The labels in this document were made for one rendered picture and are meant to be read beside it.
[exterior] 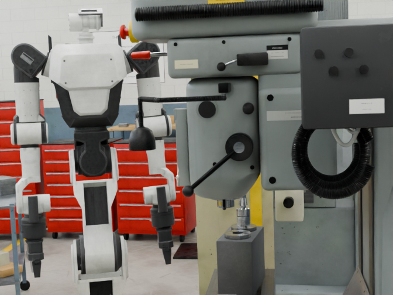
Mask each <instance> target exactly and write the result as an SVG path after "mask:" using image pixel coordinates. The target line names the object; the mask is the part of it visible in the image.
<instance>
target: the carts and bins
mask: <svg viewBox="0 0 393 295"><path fill-rule="evenodd" d="M16 183H17V182H16V177H9V176H0V210H2V209H10V218H11V234H12V250H13V252H11V253H9V252H6V251H0V286H7V285H14V284H15V291H16V295H20V289H21V290H28V289H29V287H30V282H29V281H28V280H26V264H25V247H24V239H23V238H22V233H21V219H22V214H18V224H19V240H20V252H18V246H17V237H16V221H15V206H16ZM21 277H22V281H21ZM20 281H21V282H20Z"/></svg>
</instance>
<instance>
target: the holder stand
mask: <svg viewBox="0 0 393 295"><path fill-rule="evenodd" d="M216 251H217V268H218V294H236V295H255V293H256V291H257V290H258V288H259V287H260V285H261V283H262V281H263V279H264V278H265V260H264V227H260V226H256V225H255V224H250V227H245V228H241V227H238V226H237V224H233V225H231V226H230V227H229V229H228V230H227V231H226V232H225V233H224V234H223V235H222V236H221V237H220V238H219V239H218V240H217V241H216Z"/></svg>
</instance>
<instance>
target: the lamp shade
mask: <svg viewBox="0 0 393 295"><path fill-rule="evenodd" d="M154 149H156V139H155V137H154V134H153V131H152V130H151V129H149V128H148V127H145V126H142V127H139V126H138V128H135V129H134V130H132V131H131V133H130V137H129V150H131V151H146V150H154Z"/></svg>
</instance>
